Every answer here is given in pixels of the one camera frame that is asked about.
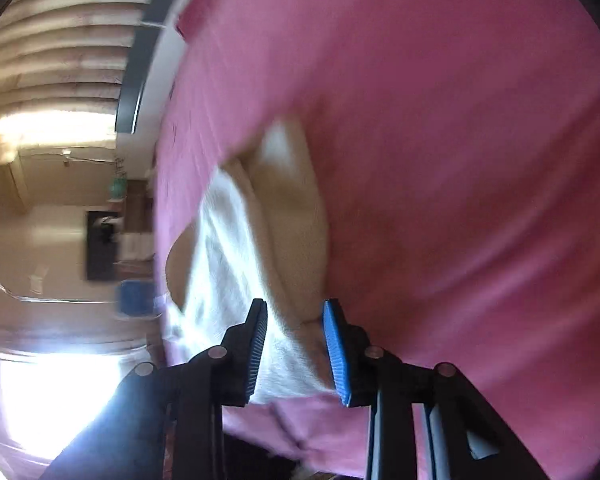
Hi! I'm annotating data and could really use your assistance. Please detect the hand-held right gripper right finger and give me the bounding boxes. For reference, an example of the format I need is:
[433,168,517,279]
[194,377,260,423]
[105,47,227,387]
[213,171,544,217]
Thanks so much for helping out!
[322,298,551,480]

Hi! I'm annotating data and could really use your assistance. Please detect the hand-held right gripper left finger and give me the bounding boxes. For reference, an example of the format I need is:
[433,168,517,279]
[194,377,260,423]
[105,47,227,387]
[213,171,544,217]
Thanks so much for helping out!
[40,298,269,480]

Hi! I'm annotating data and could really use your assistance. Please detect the beige knitted sweater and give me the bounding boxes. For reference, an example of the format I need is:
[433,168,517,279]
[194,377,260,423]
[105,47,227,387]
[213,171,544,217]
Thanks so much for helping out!
[164,117,341,406]

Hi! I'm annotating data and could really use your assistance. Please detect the white drawer cabinet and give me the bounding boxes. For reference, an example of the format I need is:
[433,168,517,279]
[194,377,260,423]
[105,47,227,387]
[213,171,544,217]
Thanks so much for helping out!
[117,232,156,261]

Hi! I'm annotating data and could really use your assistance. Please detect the black television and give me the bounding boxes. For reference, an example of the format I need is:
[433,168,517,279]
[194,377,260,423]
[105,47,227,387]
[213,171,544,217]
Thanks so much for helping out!
[85,210,126,282]

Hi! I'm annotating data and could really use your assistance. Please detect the wooden desk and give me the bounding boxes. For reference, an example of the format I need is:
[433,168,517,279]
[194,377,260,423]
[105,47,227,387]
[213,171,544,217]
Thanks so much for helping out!
[122,180,153,233]

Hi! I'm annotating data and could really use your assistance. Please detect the bright window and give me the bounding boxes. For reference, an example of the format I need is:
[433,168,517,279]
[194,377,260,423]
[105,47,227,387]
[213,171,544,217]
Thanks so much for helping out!
[0,350,146,456]

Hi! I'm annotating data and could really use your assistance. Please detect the pink bedspread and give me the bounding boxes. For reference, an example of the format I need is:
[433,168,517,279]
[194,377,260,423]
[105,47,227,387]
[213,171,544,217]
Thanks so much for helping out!
[150,0,600,480]

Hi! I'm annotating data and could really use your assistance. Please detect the dark grey headboard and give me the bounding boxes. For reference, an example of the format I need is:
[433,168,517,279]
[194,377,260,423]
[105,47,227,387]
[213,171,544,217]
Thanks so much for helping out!
[116,0,216,136]

